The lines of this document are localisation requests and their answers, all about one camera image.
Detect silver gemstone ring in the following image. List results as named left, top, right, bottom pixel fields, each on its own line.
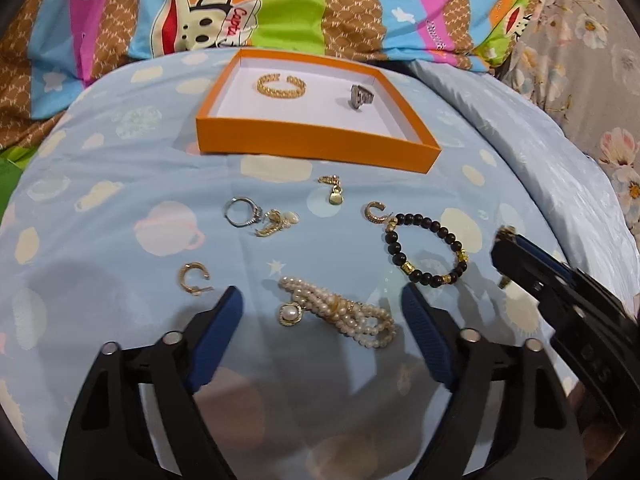
left=222, top=196, right=265, bottom=229

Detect grey floral bedsheet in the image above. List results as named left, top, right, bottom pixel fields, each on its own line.
left=499, top=0, right=639, bottom=235

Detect colorful monkey print quilt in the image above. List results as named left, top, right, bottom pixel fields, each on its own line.
left=1, top=0, right=540, bottom=148

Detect white pearl bracelet bundle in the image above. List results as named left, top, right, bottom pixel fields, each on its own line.
left=278, top=275, right=398, bottom=349

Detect orange jewelry box tray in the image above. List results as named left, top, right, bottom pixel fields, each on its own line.
left=195, top=49, right=442, bottom=174

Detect gold hoop earring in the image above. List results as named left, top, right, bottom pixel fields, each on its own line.
left=363, top=200, right=390, bottom=224
left=178, top=261, right=214, bottom=296

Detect gold open cuff bracelet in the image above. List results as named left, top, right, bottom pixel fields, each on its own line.
left=256, top=72, right=307, bottom=100

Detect gold disc drop earring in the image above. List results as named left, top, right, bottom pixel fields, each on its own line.
left=318, top=176, right=344, bottom=206

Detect silver chunky ring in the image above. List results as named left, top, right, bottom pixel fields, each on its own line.
left=348, top=83, right=376, bottom=111

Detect black bead bracelet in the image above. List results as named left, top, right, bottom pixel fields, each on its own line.
left=384, top=212, right=471, bottom=290

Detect gold chain shell earring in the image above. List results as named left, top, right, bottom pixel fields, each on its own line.
left=255, top=209, right=299, bottom=237

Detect light blue planet bedsheet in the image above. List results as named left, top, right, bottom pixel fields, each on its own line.
left=1, top=52, right=639, bottom=479

